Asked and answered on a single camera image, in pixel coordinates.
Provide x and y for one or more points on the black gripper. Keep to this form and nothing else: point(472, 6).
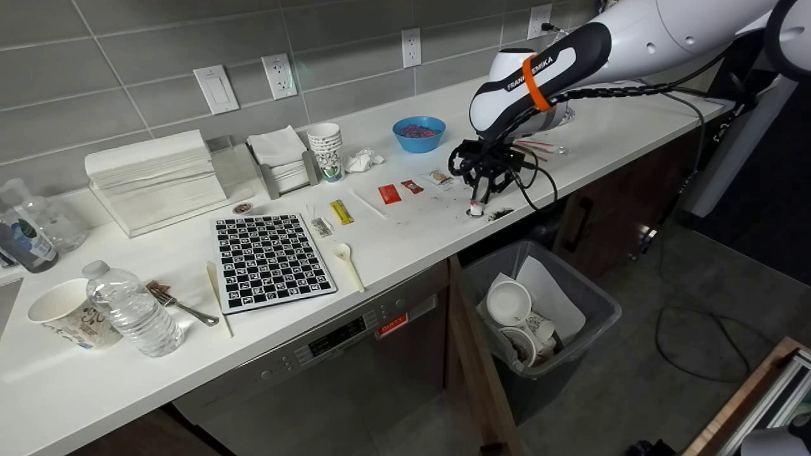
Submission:
point(490, 161)

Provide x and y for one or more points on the small white cap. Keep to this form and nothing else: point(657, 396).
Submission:
point(477, 207)

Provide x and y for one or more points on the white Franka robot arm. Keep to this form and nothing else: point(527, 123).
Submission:
point(658, 34)

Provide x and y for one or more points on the small patterned paper cup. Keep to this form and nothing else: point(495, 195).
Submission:
point(546, 333)

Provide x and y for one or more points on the white plastic spoon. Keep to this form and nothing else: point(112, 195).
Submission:
point(344, 252)

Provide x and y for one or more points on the grey trash bin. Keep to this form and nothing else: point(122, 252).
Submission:
point(558, 389)

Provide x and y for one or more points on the large patterned paper cup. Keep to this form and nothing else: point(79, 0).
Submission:
point(77, 319)

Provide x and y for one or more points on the small black bar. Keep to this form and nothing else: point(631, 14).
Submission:
point(501, 213)

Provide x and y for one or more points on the grey condiment packet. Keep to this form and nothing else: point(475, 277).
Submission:
point(439, 176)

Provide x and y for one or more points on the blue bowl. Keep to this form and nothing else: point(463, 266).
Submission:
point(419, 139)

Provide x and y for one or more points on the red sauce packet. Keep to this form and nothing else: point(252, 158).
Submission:
point(389, 192)

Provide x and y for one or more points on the white paper sheet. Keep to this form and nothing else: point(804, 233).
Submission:
point(553, 294)

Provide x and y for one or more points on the crumpled white tissue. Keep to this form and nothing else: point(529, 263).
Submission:
point(366, 161)

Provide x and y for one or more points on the dirty white paper bowl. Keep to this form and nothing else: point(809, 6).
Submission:
point(520, 346)

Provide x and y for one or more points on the black white checkered mat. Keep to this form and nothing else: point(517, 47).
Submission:
point(268, 262)

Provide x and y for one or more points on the steel dishwasher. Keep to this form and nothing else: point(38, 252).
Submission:
point(338, 380)

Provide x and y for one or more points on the grey stand panel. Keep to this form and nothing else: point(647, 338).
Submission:
point(734, 152)

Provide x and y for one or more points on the pale wooden stirrer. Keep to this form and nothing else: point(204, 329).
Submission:
point(216, 291)

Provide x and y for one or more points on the white paper towel dispenser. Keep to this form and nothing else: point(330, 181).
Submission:
point(152, 181)

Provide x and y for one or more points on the metal fork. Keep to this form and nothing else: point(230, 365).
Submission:
point(160, 294)

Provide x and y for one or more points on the clear water bottle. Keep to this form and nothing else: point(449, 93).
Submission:
point(135, 313)

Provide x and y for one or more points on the blue label bottle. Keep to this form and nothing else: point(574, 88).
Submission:
point(26, 235)

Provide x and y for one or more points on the white wall outlet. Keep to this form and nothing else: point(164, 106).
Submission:
point(278, 76)
point(411, 47)
point(537, 20)

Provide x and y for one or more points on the blank white wall plate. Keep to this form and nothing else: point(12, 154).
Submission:
point(216, 88)

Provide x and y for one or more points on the wooden frame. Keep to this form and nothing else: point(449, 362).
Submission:
point(742, 406)

